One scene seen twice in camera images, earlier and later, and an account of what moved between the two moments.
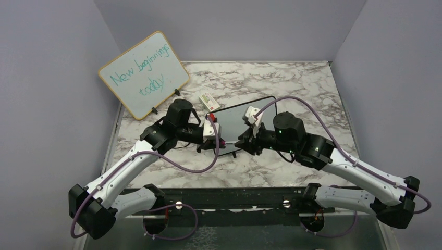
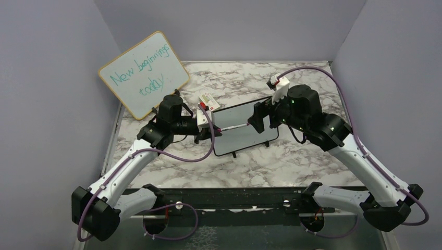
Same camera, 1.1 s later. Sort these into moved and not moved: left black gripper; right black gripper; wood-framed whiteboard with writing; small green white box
Moved: right black gripper; left black gripper
Not moved: wood-framed whiteboard with writing; small green white box
